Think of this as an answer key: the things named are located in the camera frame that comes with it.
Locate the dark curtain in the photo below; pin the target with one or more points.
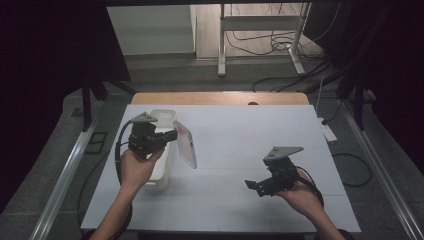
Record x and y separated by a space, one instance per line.
396 66
40 83

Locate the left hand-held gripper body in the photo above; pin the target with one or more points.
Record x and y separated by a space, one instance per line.
143 138

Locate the black floor frame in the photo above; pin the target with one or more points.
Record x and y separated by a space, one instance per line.
96 142

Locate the black metal stand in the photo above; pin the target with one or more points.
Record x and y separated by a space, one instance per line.
86 106
359 106

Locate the aluminium floor rail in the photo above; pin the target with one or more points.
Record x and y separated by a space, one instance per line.
66 173
383 173

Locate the white power strip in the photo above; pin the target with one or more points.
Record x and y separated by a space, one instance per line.
329 133

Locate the white plastic storage bin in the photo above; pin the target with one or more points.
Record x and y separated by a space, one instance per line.
163 173

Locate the person's right hand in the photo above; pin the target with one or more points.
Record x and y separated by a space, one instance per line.
305 196

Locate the white desk frame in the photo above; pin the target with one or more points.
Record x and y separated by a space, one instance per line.
221 50

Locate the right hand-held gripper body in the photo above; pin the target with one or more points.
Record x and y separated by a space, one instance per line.
283 170

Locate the person's left hand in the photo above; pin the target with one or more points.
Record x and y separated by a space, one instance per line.
136 170

